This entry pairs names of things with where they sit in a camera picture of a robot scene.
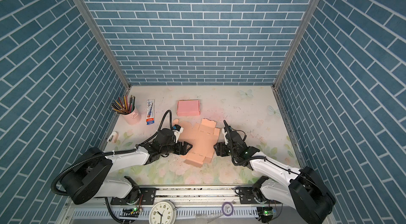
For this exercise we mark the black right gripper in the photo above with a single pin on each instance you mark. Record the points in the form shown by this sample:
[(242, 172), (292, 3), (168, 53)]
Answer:
[(220, 149)]

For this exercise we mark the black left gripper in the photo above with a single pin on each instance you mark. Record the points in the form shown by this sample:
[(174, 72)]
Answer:
[(185, 150)]

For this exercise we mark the tan cardboard box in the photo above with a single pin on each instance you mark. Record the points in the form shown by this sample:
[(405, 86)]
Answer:
[(202, 136)]

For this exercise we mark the pink cardboard box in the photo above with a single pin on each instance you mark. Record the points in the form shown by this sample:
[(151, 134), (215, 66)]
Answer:
[(186, 108)]

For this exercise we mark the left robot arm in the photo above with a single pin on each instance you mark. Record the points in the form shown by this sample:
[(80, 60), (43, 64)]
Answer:
[(90, 176)]

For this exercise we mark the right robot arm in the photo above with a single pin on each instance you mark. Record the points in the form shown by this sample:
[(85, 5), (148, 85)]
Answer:
[(302, 189)]

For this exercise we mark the white blue pencil box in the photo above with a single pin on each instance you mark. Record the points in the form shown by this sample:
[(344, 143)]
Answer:
[(150, 112)]

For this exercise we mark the pink metal pencil bucket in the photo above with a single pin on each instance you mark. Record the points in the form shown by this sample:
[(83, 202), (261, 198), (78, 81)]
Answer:
[(133, 118)]

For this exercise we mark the purple tape roll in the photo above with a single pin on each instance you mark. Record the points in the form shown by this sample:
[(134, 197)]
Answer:
[(227, 209)]

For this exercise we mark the white round object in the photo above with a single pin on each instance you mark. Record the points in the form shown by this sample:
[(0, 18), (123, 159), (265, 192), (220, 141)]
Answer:
[(113, 137)]

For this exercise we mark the bundle of coloured pencils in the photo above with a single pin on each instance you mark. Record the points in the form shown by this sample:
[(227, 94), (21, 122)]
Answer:
[(124, 105)]

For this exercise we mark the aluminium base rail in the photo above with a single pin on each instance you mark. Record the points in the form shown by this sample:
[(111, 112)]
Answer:
[(190, 202)]

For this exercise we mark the white wall clock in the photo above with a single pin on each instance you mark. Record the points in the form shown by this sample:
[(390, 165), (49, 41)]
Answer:
[(164, 212)]

